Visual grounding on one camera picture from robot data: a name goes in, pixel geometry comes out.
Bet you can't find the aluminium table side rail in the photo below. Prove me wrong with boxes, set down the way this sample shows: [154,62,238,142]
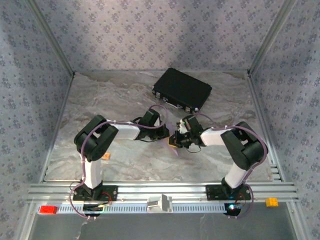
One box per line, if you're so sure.
[246,71,287,183]
[38,73,76,183]

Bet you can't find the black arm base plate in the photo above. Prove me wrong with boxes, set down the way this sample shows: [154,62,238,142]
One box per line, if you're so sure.
[72,185,119,202]
[205,184,252,201]

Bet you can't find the yellow toy brick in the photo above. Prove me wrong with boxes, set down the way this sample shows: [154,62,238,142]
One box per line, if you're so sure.
[265,197,279,208]

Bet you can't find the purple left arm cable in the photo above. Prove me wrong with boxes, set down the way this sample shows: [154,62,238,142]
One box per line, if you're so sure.
[69,104,169,221]

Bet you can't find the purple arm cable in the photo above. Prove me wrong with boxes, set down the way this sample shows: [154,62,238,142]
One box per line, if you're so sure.
[192,113,269,220]
[69,104,169,221]

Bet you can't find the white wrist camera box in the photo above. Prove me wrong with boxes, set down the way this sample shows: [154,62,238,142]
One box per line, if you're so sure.
[175,119,189,135]
[154,116,166,129]

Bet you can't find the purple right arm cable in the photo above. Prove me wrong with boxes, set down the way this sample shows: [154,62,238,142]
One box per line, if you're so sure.
[192,113,269,220]

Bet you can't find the aluminium frame leg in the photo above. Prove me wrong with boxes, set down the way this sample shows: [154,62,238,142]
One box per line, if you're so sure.
[286,202,307,240]
[18,202,42,240]

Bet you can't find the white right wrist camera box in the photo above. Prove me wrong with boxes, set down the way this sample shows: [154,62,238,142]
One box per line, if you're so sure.
[175,119,189,135]

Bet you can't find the white slotted cable duct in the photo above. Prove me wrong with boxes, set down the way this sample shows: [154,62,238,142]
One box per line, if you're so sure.
[37,202,241,215]

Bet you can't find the black hard case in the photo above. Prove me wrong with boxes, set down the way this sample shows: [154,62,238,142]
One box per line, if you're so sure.
[151,67,213,115]

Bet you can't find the purple paper sheet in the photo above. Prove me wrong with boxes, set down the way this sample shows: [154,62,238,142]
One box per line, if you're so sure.
[164,119,181,158]

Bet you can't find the grey metal bracket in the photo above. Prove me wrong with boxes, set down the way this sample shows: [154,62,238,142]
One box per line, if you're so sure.
[146,193,174,213]

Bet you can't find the black controller board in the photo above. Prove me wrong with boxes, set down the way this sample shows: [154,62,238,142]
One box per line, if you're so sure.
[223,202,242,217]
[82,203,105,217]

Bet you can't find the aluminium mounting rail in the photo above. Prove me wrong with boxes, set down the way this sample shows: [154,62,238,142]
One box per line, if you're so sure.
[27,181,300,204]

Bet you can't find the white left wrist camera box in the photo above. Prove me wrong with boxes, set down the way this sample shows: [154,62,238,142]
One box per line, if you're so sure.
[154,116,166,129]

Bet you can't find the aluminium frame post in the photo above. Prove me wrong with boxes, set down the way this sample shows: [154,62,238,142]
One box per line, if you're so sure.
[247,0,305,76]
[24,0,76,76]

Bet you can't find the large red toy brick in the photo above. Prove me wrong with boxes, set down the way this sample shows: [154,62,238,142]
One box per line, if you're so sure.
[39,205,59,215]

